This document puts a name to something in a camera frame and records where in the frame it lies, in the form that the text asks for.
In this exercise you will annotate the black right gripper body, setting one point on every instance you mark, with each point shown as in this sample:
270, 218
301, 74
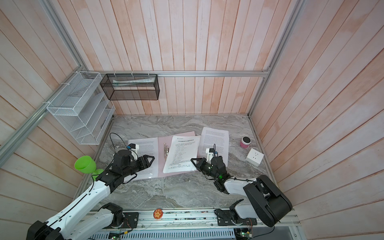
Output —
207, 168

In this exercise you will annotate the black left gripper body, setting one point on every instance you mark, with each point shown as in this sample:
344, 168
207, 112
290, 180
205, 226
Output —
135, 166

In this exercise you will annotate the printed white paper sheet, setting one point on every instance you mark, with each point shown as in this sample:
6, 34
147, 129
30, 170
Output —
148, 147

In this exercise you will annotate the Chinese printed paper sheet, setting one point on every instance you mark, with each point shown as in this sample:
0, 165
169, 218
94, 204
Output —
182, 150

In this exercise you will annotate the pink folder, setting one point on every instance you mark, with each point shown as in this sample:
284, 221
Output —
168, 140

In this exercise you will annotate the white paper stack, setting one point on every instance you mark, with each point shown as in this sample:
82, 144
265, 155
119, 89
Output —
211, 137

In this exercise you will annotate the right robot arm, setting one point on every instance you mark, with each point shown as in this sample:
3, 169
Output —
262, 199

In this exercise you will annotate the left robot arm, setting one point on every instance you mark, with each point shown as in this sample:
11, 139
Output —
69, 224

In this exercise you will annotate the metal folder clip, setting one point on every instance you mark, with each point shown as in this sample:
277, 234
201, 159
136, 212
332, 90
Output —
166, 150

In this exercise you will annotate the white power socket cube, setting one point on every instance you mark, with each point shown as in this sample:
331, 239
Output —
255, 157

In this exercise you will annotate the pink round speaker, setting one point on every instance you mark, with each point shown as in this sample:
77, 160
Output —
245, 142

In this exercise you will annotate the green plastic goblet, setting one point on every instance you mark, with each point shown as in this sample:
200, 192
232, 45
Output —
87, 165

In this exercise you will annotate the red round badge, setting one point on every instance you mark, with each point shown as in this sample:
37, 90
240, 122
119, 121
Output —
158, 214

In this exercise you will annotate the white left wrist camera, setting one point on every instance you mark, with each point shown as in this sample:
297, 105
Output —
133, 147

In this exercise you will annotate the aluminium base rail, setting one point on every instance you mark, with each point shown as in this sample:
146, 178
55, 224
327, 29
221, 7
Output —
173, 219

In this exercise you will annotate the white wire mesh shelf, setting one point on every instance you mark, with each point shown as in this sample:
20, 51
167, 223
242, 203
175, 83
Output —
83, 112

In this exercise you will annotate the black wire mesh basket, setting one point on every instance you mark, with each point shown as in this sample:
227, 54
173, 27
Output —
131, 87

